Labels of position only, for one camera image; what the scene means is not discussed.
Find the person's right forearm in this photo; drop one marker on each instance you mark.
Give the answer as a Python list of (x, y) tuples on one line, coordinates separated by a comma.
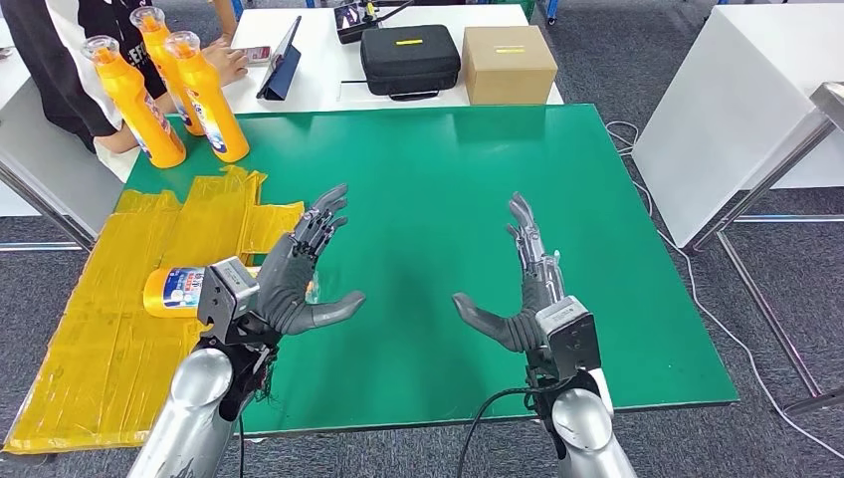
[(119, 138)]

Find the yellow taped plastic mat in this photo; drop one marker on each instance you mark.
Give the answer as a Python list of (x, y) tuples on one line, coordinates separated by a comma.
[(86, 356)]

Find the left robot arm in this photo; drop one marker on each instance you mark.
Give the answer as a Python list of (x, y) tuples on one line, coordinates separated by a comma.
[(198, 415)]

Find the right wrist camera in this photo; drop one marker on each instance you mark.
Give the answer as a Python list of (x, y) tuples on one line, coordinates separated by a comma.
[(570, 340)]

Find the person's right hand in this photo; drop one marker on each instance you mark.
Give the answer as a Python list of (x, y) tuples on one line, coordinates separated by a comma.
[(227, 64)]

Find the white side table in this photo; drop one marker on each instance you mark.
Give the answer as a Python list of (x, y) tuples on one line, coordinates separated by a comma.
[(725, 119)]

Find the tablet with navy case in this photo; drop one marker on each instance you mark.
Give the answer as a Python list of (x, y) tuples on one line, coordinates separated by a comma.
[(283, 66)]

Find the blue metal rack leg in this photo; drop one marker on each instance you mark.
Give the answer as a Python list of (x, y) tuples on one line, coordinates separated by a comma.
[(552, 10), (238, 8)]

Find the brown cardboard box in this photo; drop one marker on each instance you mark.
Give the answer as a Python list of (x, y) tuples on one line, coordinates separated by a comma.
[(508, 69)]

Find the black remote controller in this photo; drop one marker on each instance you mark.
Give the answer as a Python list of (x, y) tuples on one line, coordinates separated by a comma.
[(353, 23)]

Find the grey smartphone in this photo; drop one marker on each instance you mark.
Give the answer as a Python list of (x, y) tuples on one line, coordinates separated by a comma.
[(258, 53)]

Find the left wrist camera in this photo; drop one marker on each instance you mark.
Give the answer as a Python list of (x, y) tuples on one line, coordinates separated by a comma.
[(224, 297)]

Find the person's left forearm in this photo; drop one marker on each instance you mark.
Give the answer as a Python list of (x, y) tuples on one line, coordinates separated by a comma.
[(225, 18)]

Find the black carry case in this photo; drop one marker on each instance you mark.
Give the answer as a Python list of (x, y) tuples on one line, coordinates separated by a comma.
[(409, 63)]

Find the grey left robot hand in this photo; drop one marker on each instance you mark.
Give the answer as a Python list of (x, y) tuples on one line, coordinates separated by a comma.
[(290, 284)]

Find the grey desk with metal legs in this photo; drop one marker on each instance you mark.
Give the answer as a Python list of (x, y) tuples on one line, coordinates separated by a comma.
[(39, 165)]

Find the silver metal table frame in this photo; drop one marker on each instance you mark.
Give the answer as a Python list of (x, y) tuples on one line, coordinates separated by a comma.
[(827, 105)]

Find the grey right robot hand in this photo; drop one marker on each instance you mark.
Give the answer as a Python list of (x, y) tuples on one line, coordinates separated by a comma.
[(534, 290)]

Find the orange detergent bottle clear cap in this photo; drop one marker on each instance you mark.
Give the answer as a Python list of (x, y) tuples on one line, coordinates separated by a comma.
[(211, 112), (140, 115), (168, 293), (158, 46)]

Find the person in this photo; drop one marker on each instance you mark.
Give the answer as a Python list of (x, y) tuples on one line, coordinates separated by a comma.
[(53, 72)]

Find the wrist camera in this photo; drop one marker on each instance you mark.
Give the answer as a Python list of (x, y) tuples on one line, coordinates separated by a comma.
[(224, 297), (570, 340)]

